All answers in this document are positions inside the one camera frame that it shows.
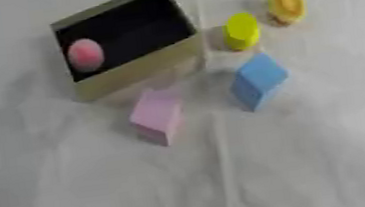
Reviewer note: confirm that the tan cardboard box black inside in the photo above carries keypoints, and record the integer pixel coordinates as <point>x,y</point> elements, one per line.
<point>140,68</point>

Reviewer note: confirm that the pink cube block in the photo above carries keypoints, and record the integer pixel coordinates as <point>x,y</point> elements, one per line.
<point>158,117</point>

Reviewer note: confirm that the blue cube block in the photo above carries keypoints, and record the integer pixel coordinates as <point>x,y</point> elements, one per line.
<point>259,80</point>

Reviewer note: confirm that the yellow cylinder block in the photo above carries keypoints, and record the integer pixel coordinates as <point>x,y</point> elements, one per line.
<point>241,31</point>

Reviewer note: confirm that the pink toy peach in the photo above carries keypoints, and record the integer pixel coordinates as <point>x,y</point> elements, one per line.
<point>85,55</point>

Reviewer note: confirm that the yellow toy fruit half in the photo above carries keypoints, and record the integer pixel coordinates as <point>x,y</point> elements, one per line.
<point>286,2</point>

